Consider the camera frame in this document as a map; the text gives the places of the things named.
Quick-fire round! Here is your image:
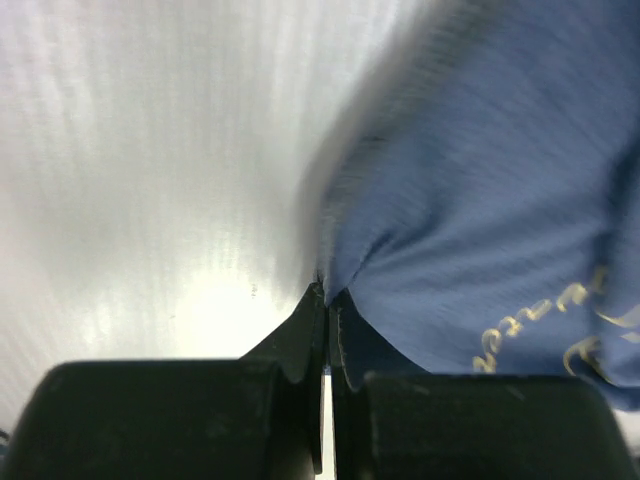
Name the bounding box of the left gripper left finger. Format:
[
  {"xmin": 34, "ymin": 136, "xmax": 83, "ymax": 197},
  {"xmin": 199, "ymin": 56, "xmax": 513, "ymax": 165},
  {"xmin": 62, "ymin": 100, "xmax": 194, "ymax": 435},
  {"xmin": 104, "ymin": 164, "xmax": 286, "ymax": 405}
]
[{"xmin": 1, "ymin": 284, "xmax": 326, "ymax": 479}]

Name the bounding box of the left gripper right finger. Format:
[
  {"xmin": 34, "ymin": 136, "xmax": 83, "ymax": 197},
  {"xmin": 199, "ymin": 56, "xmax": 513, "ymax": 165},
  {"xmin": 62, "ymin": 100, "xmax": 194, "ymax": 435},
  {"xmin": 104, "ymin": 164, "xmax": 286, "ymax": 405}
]
[{"xmin": 327, "ymin": 293, "xmax": 639, "ymax": 479}]

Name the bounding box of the blue fish placemat cloth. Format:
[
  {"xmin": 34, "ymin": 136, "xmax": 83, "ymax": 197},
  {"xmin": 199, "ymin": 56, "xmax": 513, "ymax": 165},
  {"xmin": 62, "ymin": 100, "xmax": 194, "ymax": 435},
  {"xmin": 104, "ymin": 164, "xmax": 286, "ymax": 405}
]
[{"xmin": 319, "ymin": 1, "xmax": 639, "ymax": 411}]

